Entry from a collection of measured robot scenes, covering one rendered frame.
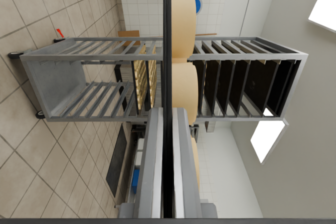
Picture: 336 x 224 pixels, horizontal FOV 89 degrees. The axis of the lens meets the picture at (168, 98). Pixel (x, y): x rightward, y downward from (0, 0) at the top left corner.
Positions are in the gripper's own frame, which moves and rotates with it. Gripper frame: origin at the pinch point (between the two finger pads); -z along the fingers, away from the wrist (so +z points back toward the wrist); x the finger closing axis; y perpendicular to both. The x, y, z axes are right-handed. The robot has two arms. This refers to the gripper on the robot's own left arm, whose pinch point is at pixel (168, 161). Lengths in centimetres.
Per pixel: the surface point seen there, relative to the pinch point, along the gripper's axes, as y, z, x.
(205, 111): -257, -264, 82
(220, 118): -82, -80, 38
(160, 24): -104, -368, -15
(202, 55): -38, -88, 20
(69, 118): -82, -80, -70
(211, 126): -280, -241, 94
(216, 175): -421, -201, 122
